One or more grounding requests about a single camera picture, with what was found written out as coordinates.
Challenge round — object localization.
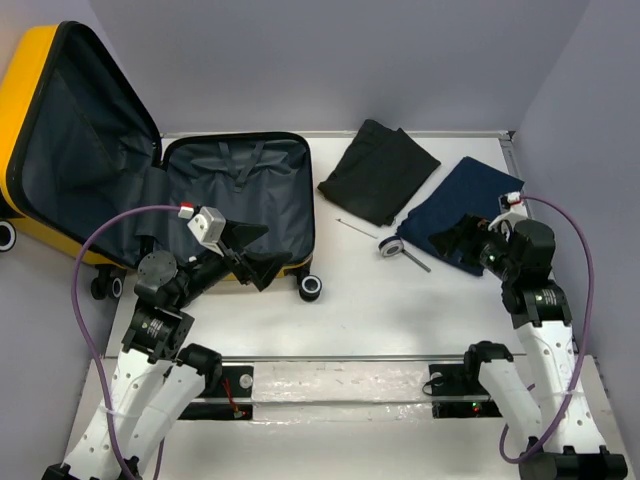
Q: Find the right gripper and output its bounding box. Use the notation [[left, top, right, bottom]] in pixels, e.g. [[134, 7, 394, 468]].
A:
[[426, 211, 519, 280]]

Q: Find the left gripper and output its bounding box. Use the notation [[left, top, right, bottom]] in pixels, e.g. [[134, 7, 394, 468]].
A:
[[175, 217, 294, 305]]

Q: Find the navy blue garment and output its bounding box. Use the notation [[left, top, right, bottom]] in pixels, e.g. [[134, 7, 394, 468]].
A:
[[396, 157, 524, 277]]

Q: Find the black garment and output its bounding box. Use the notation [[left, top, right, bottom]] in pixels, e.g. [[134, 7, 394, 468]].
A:
[[318, 119, 441, 227]]

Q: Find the yellow hard-shell suitcase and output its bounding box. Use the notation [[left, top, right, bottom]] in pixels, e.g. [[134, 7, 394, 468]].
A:
[[1, 21, 322, 301]]

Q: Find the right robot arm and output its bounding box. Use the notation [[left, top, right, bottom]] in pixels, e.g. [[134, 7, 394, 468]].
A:
[[429, 215, 629, 479]]

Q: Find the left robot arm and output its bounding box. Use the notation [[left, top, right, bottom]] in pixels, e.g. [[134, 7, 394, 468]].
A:
[[43, 212, 291, 479]]

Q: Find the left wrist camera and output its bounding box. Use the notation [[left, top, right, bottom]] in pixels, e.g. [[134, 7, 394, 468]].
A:
[[187, 207, 226, 249]]

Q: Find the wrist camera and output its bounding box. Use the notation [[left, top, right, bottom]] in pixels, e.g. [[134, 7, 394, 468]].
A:
[[489, 191, 528, 239], [187, 207, 226, 249]]

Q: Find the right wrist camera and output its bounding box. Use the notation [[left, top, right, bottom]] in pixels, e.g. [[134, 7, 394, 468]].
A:
[[489, 191, 528, 239]]

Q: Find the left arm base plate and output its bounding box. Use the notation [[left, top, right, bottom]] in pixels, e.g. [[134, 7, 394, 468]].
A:
[[179, 364, 254, 421]]

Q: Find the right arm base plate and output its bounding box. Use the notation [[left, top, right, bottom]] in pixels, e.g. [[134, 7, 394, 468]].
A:
[[422, 363, 501, 420]]

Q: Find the silver front rail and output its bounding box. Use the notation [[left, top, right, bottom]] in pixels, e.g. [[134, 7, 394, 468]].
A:
[[102, 353, 529, 363]]

